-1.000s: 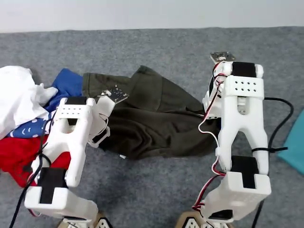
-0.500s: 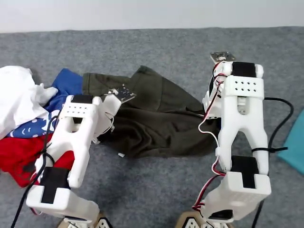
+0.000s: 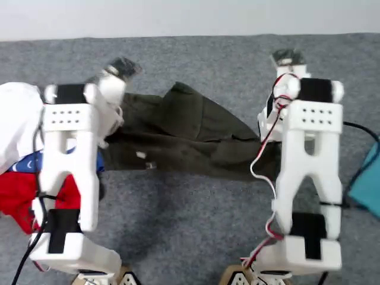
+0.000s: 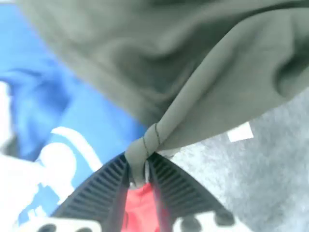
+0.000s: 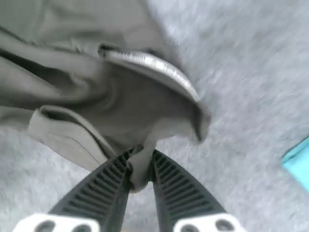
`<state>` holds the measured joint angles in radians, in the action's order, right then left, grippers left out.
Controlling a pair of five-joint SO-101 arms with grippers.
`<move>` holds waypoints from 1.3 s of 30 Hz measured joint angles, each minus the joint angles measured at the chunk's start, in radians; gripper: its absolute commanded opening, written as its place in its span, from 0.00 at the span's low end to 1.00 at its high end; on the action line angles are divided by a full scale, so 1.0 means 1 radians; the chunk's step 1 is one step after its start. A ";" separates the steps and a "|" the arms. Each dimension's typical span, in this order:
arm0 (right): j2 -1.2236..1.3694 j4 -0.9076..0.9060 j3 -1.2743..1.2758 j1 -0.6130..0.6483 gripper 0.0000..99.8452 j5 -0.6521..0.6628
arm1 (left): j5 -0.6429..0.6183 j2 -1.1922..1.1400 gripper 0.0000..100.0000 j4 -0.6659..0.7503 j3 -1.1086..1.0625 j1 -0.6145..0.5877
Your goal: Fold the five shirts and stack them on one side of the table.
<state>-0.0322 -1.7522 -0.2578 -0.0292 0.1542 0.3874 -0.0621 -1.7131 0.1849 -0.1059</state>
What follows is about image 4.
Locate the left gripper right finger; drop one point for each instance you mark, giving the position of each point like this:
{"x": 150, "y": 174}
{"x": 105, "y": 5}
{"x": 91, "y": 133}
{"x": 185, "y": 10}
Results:
{"x": 178, "y": 191}

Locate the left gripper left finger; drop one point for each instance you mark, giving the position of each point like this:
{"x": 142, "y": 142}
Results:
{"x": 96, "y": 193}

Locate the olive green shirt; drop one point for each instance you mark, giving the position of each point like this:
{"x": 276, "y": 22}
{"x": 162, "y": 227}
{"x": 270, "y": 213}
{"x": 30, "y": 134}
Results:
{"x": 154, "y": 67}

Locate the red shirt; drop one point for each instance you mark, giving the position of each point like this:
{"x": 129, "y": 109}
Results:
{"x": 141, "y": 207}

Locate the white paper label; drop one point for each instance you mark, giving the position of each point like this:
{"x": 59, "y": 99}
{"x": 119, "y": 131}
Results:
{"x": 240, "y": 132}

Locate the blue shirt with white print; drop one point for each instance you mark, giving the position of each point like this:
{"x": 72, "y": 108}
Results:
{"x": 48, "y": 101}

